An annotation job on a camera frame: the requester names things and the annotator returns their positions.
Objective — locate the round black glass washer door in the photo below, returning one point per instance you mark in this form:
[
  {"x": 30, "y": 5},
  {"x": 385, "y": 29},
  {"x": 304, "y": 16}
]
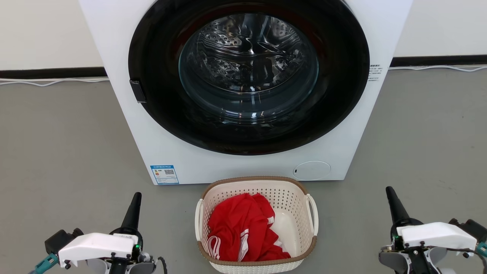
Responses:
[{"x": 338, "y": 95}]

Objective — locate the red garment with white stripes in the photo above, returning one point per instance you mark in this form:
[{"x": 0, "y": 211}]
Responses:
[{"x": 236, "y": 224}]

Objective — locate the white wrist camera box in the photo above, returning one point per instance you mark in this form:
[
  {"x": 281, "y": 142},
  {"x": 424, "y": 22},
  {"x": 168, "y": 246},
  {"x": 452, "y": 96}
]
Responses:
[
  {"x": 437, "y": 235},
  {"x": 99, "y": 245}
]

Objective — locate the small printed text sticker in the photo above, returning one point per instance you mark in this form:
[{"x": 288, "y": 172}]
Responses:
[{"x": 375, "y": 73}]

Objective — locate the white front-load washing machine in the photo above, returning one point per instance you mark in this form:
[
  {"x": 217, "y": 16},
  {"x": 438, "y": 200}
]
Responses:
[{"x": 228, "y": 167}]

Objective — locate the white perforated laundry basket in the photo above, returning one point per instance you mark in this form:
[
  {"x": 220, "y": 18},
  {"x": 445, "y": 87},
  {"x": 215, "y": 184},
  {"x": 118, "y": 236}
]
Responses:
[{"x": 293, "y": 201}]

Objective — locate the steel washer drum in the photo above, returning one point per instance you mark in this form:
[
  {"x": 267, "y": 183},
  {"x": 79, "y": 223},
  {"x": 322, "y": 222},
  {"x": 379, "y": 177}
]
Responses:
[{"x": 249, "y": 59}]

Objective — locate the round white filter cover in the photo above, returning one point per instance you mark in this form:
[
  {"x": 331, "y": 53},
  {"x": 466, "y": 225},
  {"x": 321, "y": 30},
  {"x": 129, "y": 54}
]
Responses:
[{"x": 312, "y": 171}]

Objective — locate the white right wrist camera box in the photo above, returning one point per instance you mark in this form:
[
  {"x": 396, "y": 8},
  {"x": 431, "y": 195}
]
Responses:
[{"x": 437, "y": 235}]

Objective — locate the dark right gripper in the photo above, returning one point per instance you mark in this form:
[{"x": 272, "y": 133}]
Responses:
[{"x": 403, "y": 262}]

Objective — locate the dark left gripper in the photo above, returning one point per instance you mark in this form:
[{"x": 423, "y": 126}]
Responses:
[{"x": 131, "y": 266}]

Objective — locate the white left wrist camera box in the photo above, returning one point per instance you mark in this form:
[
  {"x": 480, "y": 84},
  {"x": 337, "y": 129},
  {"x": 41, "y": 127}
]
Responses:
[{"x": 99, "y": 245}]

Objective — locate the blue energy label sticker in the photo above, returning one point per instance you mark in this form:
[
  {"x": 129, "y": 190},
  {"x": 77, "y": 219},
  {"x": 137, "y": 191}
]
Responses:
[{"x": 164, "y": 174}]

